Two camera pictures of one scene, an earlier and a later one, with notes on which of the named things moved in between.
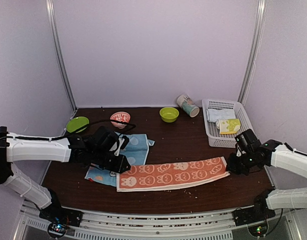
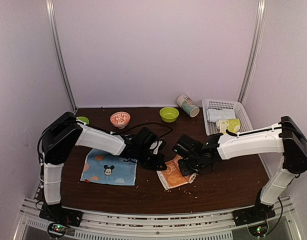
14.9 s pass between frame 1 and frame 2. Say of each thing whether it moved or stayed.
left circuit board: stayed
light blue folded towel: stayed
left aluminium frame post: stayed
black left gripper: moved
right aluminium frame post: stayed
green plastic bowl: stayed
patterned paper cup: stayed
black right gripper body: moved
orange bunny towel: moved
